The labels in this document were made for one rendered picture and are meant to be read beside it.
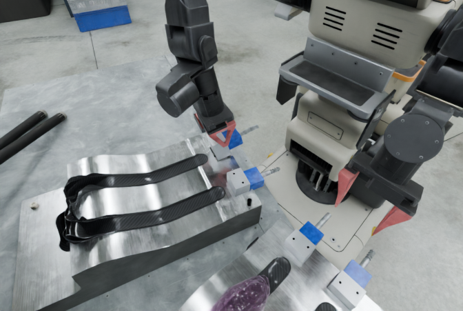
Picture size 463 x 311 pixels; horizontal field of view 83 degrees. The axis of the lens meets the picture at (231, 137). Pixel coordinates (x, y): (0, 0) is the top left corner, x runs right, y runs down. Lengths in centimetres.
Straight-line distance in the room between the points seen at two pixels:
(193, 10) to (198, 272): 52
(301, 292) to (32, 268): 52
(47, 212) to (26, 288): 16
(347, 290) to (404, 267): 114
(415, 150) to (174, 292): 51
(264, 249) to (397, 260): 119
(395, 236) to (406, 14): 133
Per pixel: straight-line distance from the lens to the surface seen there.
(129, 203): 62
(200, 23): 49
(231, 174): 61
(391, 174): 45
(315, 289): 59
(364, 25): 69
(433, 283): 176
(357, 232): 136
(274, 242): 61
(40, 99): 121
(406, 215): 46
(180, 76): 49
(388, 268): 167
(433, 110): 36
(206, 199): 62
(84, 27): 374
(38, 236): 73
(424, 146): 36
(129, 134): 91
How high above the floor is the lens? 141
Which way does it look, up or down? 47 degrees down
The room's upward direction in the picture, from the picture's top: straight up
